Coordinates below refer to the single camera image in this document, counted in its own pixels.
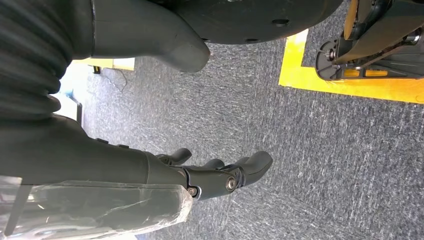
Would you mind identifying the clear plastic wrap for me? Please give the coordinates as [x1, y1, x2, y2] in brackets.
[0, 175, 194, 240]

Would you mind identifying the yellow floor tape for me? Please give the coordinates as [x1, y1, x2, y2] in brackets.
[71, 57, 136, 71]
[278, 29, 424, 105]

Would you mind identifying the dark robot body shell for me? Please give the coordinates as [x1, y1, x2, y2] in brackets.
[149, 0, 344, 46]

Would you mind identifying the black base with yellow reflectors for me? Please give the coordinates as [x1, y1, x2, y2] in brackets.
[314, 0, 424, 81]

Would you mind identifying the thin black floor cable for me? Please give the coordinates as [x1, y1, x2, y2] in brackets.
[99, 67, 128, 94]

